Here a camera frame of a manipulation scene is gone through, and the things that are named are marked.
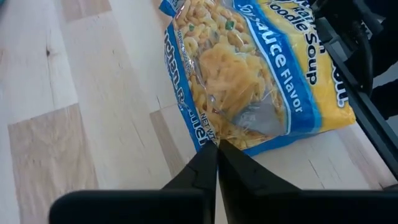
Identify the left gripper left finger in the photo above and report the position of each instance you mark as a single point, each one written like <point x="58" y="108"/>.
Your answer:
<point x="155" y="205"/>

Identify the blue ramen noodle packet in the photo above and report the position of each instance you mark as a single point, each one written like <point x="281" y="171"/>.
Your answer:
<point x="248" y="77"/>

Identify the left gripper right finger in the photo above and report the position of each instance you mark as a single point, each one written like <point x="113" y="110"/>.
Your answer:
<point x="280" y="205"/>

